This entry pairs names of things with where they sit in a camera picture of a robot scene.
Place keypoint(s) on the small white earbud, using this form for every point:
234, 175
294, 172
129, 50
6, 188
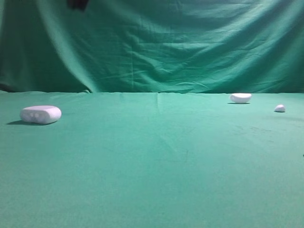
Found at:
280, 108

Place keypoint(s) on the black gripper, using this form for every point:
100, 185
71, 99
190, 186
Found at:
77, 4

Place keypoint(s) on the white earphone case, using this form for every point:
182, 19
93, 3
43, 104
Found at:
40, 114

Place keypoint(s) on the green table cloth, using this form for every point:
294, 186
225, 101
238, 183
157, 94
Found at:
149, 160

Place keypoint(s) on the green backdrop curtain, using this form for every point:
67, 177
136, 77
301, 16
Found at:
141, 46

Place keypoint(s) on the white oval case lid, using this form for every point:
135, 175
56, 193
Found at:
240, 98

